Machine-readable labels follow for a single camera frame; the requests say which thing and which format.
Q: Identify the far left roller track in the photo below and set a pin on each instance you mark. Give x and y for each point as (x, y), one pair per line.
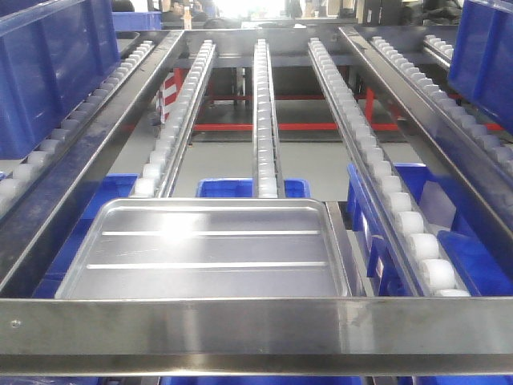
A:
(15, 183)

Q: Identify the centre-right roller track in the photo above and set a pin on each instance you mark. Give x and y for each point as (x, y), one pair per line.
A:
(418, 257)

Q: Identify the steel front shelf rail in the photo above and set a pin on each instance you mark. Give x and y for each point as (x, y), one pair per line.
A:
(258, 336)

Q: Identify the right steel divider rail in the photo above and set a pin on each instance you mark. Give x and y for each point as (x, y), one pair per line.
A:
(444, 146)

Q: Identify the left steel divider rail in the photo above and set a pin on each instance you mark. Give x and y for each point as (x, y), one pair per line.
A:
(34, 230)

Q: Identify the steel divider rail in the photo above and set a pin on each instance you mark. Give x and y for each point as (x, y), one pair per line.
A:
(444, 146)
(34, 230)

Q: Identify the centre-left roller track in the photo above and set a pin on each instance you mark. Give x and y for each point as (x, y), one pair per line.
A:
(159, 175)

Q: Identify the centre roller track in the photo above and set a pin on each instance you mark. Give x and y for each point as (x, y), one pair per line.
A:
(267, 179)

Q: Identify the far right roller track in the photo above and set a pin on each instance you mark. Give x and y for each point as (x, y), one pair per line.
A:
(490, 144)

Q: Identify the large blue bin left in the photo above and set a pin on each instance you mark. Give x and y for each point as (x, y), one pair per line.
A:
(53, 55)

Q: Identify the blue bin lower centre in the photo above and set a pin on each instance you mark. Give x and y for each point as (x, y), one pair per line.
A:
(242, 188)

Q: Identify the blue bin upper right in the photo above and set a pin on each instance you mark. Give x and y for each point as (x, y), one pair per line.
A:
(481, 65)

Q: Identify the blue bin lower right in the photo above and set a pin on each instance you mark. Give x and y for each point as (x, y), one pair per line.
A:
(477, 266)

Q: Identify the blue bin lower left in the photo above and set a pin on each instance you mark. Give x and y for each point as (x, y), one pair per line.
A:
(113, 186)

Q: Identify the silver ribbed metal tray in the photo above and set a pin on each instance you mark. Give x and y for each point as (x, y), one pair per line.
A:
(177, 248)

